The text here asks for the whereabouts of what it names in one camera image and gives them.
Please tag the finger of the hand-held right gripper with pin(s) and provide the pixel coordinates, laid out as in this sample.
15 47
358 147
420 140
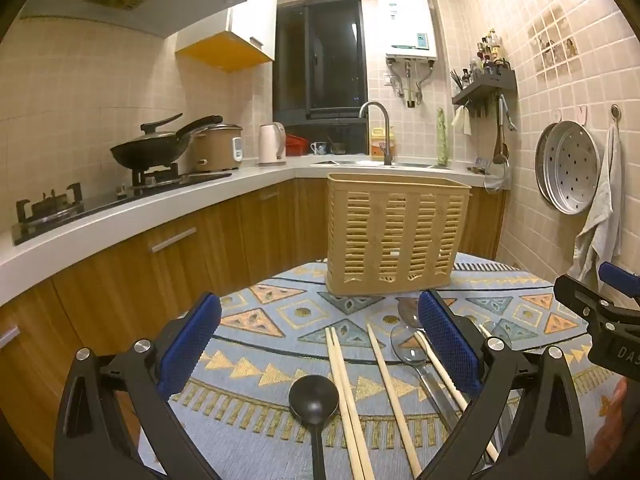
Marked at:
616 273
580 297

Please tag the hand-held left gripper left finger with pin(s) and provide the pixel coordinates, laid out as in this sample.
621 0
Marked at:
190 345

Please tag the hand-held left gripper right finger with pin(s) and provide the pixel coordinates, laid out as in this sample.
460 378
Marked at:
447 350

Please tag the wooden chopstick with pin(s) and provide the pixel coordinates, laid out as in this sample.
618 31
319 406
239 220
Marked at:
395 400
437 367
345 410
356 410
485 331

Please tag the metal spoon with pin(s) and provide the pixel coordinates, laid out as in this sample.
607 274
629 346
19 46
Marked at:
407 347
409 312

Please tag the beige slotted plastic utensil basket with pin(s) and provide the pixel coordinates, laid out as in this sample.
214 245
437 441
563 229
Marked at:
395 230

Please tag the black plastic spoon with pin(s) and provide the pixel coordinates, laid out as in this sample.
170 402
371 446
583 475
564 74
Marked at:
314 400

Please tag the person's right hand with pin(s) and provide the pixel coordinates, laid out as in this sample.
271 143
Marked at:
614 415

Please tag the grey hanging towel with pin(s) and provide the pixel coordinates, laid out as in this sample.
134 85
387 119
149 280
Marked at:
597 230

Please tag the patterned blue tablecloth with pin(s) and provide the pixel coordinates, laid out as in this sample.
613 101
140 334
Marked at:
280 340

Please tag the wooden base cabinets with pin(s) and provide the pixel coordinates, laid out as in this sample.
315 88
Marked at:
175 255

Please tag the round metal steamer tray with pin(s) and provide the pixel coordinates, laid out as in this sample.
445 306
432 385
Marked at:
572 167
540 160

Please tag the glass pot lid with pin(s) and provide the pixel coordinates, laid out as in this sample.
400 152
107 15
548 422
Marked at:
497 177

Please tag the white kitchen countertop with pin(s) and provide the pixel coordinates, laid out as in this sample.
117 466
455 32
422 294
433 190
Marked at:
200 192

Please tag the black gas stove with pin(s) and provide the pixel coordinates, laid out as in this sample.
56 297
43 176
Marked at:
100 205

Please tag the hanging wooden spatula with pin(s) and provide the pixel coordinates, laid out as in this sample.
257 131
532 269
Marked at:
500 147

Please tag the hanging metal tongs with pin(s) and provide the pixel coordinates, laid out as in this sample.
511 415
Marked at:
506 112

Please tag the beige rice cooker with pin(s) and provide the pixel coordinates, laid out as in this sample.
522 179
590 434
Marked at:
215 150

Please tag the black wok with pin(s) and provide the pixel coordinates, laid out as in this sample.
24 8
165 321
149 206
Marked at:
145 152

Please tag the steel sink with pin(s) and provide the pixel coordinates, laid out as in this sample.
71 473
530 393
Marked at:
360 162

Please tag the green loofah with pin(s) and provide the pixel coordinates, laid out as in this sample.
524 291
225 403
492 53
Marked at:
442 137

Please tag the white hanging rag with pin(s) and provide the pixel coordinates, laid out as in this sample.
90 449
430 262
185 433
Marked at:
462 120

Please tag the black wok lid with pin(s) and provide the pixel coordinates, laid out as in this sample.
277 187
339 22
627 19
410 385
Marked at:
160 132

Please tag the white electric kettle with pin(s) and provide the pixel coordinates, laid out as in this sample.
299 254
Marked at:
271 145

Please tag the yellow bottle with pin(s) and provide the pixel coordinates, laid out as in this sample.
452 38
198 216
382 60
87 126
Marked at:
376 142

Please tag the red basket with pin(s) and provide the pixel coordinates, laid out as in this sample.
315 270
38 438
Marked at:
296 145

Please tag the curved metal faucet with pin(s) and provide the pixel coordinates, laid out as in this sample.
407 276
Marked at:
386 130

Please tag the white patterned mug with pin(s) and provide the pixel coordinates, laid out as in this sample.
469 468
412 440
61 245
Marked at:
317 148

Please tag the row of seasoning bottles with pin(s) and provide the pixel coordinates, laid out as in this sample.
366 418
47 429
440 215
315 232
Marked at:
492 55

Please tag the water heater pipes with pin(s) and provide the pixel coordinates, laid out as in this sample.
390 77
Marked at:
410 82

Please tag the dark window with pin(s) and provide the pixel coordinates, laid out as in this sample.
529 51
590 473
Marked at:
320 60

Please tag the white water heater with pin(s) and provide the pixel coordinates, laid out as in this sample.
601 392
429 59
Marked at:
407 25

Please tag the metal wall hook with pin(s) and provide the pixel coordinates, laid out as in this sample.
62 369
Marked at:
615 111

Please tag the dark wall spice rack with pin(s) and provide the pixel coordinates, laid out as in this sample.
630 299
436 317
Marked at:
487 87

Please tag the white wall cabinet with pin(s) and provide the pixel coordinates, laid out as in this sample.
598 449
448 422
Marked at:
250 15

